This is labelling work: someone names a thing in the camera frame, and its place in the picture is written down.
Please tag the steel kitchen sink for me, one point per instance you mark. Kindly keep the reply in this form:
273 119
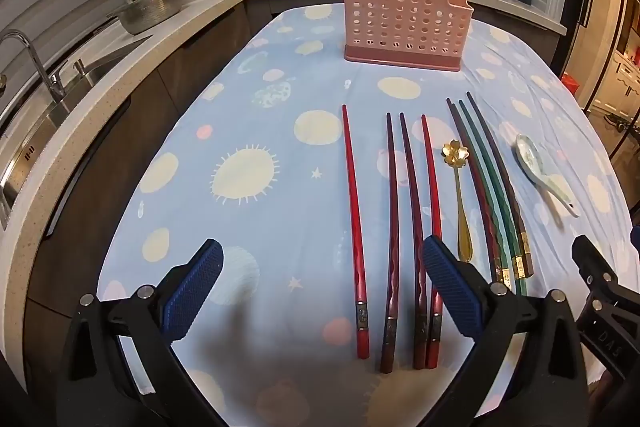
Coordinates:
107 54

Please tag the white speckled kitchen countertop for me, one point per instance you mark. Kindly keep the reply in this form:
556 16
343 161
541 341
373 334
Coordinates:
165 32

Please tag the sink soap pump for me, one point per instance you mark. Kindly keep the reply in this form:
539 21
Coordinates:
80 69

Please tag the dark wood base cabinets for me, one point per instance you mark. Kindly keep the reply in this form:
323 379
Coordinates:
200 52

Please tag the pink perforated utensil holder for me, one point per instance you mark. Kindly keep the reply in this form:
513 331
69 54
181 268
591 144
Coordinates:
400 17

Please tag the dark red chopstick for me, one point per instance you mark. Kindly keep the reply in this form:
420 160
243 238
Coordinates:
411 187
391 232

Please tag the pale ceramic soup spoon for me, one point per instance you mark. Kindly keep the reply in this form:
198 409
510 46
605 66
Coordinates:
530 157

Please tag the blue sun print tablecloth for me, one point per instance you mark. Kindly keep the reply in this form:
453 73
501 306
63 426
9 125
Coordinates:
250 117

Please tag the chrome sink faucet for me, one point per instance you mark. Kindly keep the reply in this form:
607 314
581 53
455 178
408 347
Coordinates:
30 52

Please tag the gold flower spoon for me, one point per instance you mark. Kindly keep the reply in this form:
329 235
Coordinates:
452 152

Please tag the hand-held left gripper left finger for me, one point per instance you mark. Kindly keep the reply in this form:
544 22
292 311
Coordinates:
192 292

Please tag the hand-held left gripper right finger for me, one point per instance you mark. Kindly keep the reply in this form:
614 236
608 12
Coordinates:
450 287

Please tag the green chopstick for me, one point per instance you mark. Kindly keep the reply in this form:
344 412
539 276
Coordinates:
485 187
496 187

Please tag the steel colander bowl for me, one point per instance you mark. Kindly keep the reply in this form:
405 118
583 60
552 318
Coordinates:
150 12

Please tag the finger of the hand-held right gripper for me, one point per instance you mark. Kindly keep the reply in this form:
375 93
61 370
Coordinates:
602 307

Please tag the red bin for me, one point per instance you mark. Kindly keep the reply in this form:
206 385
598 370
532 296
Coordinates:
572 84

